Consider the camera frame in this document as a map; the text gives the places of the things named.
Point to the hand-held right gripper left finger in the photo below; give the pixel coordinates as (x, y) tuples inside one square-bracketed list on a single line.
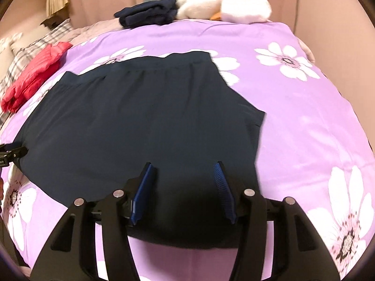
[(143, 193)]

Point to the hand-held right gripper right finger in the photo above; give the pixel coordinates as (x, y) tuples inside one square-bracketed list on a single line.
[(224, 193)]

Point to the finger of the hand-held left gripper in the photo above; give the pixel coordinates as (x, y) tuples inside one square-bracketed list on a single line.
[(17, 152)]

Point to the navy zip jacket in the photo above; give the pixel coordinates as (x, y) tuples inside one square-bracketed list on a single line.
[(131, 117)]

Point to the folded navy clothes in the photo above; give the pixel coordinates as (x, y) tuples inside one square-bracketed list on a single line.
[(146, 14)]

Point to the red down jacket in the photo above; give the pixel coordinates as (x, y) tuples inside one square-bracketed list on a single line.
[(32, 76)]

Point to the beige pillow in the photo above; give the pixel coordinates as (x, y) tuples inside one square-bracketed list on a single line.
[(6, 61), (26, 39)]

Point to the grey plaid pillow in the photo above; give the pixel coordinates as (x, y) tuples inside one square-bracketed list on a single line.
[(38, 42)]

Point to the white fluffy plush toys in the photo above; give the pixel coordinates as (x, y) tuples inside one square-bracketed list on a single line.
[(8, 39)]

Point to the purple floral blanket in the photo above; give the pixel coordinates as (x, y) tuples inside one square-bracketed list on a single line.
[(307, 108)]

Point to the dark brown cloth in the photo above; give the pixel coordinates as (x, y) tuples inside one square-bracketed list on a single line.
[(49, 22)]

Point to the mauve bed sheet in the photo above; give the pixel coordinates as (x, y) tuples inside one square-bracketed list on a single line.
[(88, 32)]

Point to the white goose plush toy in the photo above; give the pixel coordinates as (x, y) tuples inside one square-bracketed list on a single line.
[(243, 5)]

